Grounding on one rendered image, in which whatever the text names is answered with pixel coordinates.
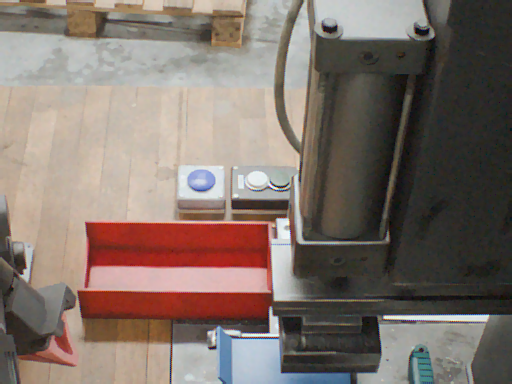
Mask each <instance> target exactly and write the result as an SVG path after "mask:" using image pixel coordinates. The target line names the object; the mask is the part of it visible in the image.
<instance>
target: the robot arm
mask: <svg viewBox="0 0 512 384"><path fill-rule="evenodd" d="M33 256H34V249H33V245H32V244H31V243H28V242H23V241H12V229H11V220H10V214H9V210H8V201H7V198H6V194H0V384H21V378H20V372H19V364H18V361H19V359H20V360H26V361H34V362H42V363H52V364H60V365H65V366H70V367H75V366H77V365H78V359H79V355H78V352H77V349H76V347H75V345H74V343H73V339H72V337H71V335H70V332H69V326H68V321H67V317H66V313H65V310H68V309H74V308H75V304H76V300H77V294H75V293H74V292H73V290H72V289H71V288H70V286H68V285H67V284H66V282H60V283H57V284H54V285H48V286H45V287H42V288H37V289H35V288H33V287H32V286H31V284H30V280H31V278H30V275H31V270H32V265H33ZM57 345H58V346H59V348H60V349H61V350H60V349H59V348H58V347H57ZM18 358H19V359H18Z"/></svg>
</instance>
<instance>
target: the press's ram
mask: <svg viewBox="0 0 512 384"><path fill-rule="evenodd" d="M291 266H292V256H291V243H290V230H289V220H288V219H276V221H275V239H271V248H270V287H271V305H272V316H278V337H279V354H280V370H281V373H298V374H362V373H378V370H379V366H380V361H381V356H382V349H381V345H382V343H381V337H380V331H379V319H378V316H379V317H382V316H460V315H512V289H450V290H428V289H391V288H390V285H389V273H388V268H387V269H386V274H385V277H383V278H381V279H378V280H375V281H374V280H373V279H370V278H368V277H315V276H311V277H310V278H308V279H307V280H297V279H296V278H295V277H294V276H292V274H291V272H290V269H291Z"/></svg>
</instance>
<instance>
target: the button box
mask: <svg viewBox="0 0 512 384"><path fill-rule="evenodd" d="M255 171H258V172H262V173H265V174H266V177H267V184H266V186H263V187H262V188H253V187H252V186H249V184H248V183H247V177H248V175H249V173H252V172H255ZM275 172H284V173H287V174H288V176H289V178H290V184H289V185H288V186H287V187H285V188H275V187H274V186H271V183H270V177H271V174H272V173H275ZM296 173H299V167H288V166H232V168H231V212H232V213H234V214H287V213H288V205H289V196H290V187H291V178H292V176H293V175H294V174H296Z"/></svg>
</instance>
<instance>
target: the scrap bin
mask: <svg viewBox="0 0 512 384"><path fill-rule="evenodd" d="M85 227H86V248H85V254H84V260H83V274H82V281H81V288H77V295H78V302H79V308H80V314H81V318H93V319H199V320H268V317H269V307H272V305H271V287H270V248H271V239H273V238H272V222H271V221H172V220H85Z"/></svg>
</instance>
